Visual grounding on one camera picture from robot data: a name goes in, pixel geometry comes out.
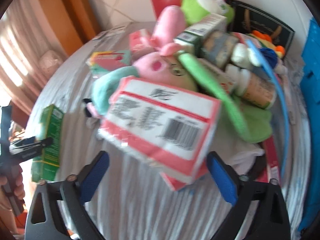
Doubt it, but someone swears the yellow orange duck plush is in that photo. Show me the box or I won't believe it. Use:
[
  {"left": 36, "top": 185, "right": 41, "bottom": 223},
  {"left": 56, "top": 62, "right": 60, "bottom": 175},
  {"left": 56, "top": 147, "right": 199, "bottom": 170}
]
[{"left": 250, "top": 30, "right": 285, "bottom": 59}]

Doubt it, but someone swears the green frog plush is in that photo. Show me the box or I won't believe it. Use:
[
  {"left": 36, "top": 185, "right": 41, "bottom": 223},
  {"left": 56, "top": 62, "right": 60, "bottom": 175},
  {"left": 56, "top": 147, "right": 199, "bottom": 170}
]
[{"left": 181, "top": 0, "right": 235, "bottom": 25}]

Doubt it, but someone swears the pink teal pig plush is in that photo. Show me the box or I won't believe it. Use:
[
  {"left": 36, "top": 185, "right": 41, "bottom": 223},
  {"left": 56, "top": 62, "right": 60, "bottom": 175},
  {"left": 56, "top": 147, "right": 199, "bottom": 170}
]
[{"left": 83, "top": 51, "right": 198, "bottom": 120}]

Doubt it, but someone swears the white cap pill bottle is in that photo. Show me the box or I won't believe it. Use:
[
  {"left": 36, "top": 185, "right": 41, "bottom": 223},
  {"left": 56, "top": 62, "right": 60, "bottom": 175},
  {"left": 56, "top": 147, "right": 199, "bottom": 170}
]
[{"left": 225, "top": 64, "right": 277, "bottom": 109}]

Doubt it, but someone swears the dark green gift box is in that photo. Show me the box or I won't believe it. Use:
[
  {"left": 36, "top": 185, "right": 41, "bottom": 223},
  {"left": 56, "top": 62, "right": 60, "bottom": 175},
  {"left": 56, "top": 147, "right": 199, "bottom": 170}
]
[{"left": 230, "top": 0, "right": 295, "bottom": 57}]

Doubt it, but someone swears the white green medicine box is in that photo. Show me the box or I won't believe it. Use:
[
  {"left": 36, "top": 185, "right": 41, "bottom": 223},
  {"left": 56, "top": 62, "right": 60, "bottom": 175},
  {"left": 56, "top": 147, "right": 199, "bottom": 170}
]
[{"left": 174, "top": 14, "right": 227, "bottom": 56}]

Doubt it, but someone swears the round tape tin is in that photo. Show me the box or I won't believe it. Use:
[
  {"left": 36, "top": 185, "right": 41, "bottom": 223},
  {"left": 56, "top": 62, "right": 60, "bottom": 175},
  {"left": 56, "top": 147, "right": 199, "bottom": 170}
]
[{"left": 200, "top": 30, "right": 239, "bottom": 69}]

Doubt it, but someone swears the blue plastic crate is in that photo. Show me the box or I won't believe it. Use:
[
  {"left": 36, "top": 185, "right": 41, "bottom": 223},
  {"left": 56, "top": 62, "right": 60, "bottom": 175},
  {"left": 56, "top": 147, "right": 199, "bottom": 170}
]
[{"left": 298, "top": 18, "right": 319, "bottom": 232}]

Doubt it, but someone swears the person's left hand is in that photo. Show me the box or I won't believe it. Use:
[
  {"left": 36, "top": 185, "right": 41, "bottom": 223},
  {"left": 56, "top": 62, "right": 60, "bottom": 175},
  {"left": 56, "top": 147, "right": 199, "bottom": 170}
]
[{"left": 0, "top": 167, "right": 26, "bottom": 201}]

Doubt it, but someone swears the white blue small plush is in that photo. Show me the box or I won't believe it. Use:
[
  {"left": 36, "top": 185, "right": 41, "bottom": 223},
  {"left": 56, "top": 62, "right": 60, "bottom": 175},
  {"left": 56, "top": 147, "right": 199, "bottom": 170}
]
[{"left": 231, "top": 43, "right": 287, "bottom": 74}]

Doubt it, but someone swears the green cloth plush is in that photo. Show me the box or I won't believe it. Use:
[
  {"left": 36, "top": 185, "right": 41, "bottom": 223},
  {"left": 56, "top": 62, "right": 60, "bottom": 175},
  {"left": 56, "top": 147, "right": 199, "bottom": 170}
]
[{"left": 177, "top": 53, "right": 273, "bottom": 144}]

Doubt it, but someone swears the colourful pink card pack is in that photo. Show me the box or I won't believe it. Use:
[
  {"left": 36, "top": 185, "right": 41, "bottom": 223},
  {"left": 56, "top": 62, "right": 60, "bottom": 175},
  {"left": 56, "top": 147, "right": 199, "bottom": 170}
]
[{"left": 86, "top": 50, "right": 131, "bottom": 73}]

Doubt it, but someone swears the plastic bag on floor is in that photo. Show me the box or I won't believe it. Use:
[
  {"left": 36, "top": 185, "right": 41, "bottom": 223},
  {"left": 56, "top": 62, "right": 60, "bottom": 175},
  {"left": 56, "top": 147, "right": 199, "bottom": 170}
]
[{"left": 39, "top": 50, "right": 64, "bottom": 79}]

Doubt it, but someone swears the large pink tissue pack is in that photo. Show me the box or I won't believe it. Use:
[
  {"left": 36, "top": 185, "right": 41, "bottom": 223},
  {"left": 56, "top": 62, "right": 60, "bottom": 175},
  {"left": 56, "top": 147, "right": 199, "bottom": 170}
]
[{"left": 98, "top": 76, "right": 221, "bottom": 185}]

